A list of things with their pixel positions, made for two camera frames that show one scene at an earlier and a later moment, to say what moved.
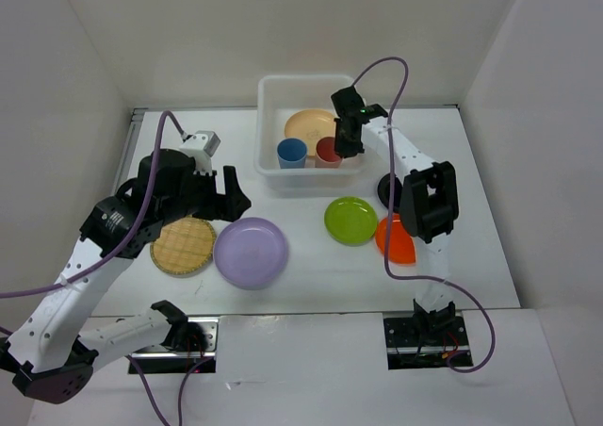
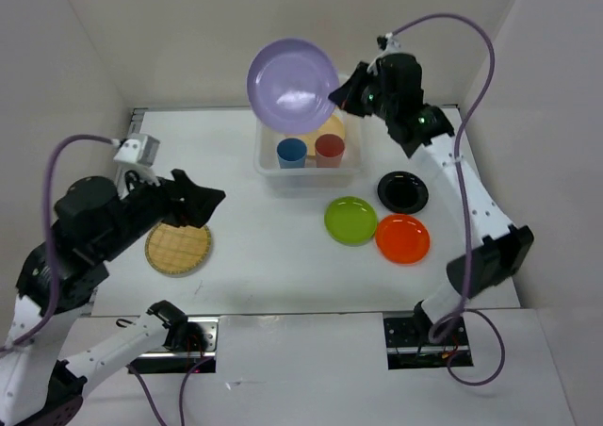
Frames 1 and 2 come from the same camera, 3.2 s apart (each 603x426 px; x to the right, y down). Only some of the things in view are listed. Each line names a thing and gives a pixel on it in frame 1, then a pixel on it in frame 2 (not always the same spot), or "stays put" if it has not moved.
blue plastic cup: [292, 154] stays put
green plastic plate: [350, 221] stays put
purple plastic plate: [250, 253] to [289, 83]
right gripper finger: [342, 138] to [349, 94]
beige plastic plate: [311, 125] stays put
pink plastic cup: [325, 155] stays put
